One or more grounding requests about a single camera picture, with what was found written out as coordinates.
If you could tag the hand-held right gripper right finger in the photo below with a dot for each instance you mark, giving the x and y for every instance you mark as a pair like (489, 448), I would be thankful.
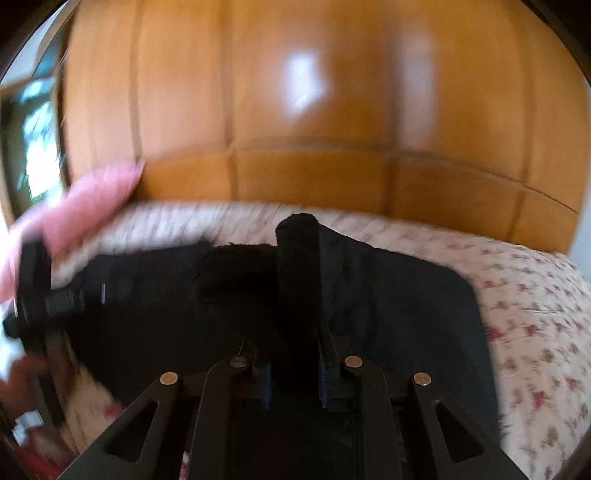
(324, 387)

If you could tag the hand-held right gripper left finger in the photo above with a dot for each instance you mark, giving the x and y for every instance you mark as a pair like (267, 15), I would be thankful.
(267, 387)

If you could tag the black pants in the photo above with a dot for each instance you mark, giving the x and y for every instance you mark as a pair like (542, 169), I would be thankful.
(415, 323)

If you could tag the pink pillow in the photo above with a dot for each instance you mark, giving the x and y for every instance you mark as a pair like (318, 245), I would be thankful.
(87, 207)

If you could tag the window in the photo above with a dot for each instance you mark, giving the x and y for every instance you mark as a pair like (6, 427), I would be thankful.
(34, 138)

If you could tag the bed with floral sheet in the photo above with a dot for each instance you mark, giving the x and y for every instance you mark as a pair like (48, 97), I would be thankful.
(531, 332)

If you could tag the wooden panelled headboard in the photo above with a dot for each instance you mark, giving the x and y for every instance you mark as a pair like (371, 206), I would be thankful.
(323, 115)

